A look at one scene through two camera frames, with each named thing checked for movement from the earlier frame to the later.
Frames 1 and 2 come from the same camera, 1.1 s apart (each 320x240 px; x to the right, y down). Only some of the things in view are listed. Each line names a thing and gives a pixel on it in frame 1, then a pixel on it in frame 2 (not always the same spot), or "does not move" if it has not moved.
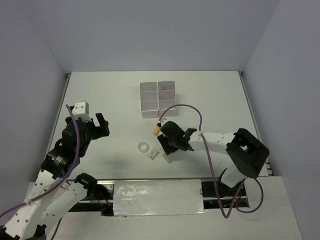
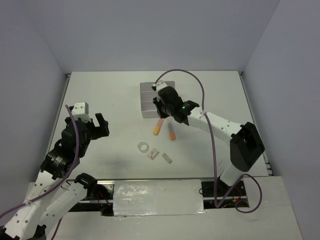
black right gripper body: (169, 145) → (164, 111)
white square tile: (153, 154) does not move
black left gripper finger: (100, 119) does not move
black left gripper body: (95, 131) does not move
